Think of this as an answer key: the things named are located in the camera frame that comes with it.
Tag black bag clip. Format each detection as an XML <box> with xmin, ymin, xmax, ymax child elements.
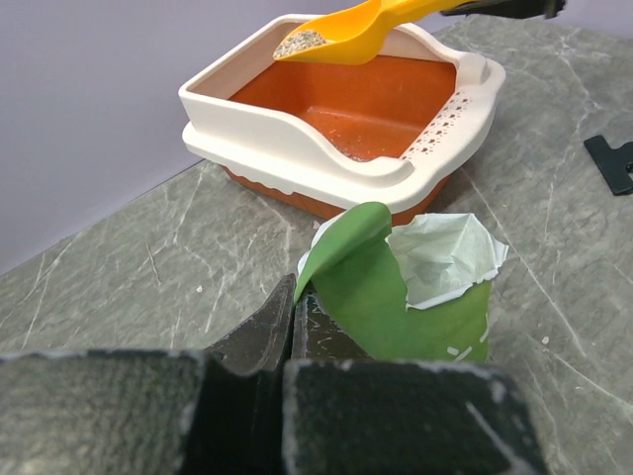
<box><xmin>584</xmin><ymin>135</ymin><xmax>633</xmax><ymax>196</ymax></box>

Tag yellow plastic litter scoop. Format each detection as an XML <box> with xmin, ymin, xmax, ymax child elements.
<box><xmin>277</xmin><ymin>0</ymin><xmax>464</xmax><ymax>65</ymax></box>

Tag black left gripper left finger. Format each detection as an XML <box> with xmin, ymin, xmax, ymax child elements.
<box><xmin>1</xmin><ymin>274</ymin><xmax>296</xmax><ymax>474</ymax></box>

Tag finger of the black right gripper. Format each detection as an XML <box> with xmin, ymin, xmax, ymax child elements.
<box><xmin>440</xmin><ymin>0</ymin><xmax>564</xmax><ymax>19</ymax></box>

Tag green litter pellets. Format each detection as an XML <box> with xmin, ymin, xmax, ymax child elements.
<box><xmin>273</xmin><ymin>30</ymin><xmax>328</xmax><ymax>60</ymax></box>

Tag green cat litter bag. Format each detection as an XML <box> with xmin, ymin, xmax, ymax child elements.
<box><xmin>294</xmin><ymin>202</ymin><xmax>509</xmax><ymax>362</ymax></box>

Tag orange and cream litter box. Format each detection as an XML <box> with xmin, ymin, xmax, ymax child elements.
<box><xmin>178</xmin><ymin>14</ymin><xmax>506</xmax><ymax>225</ymax></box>

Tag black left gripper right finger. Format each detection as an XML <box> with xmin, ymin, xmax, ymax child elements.
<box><xmin>281</xmin><ymin>291</ymin><xmax>547</xmax><ymax>474</ymax></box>

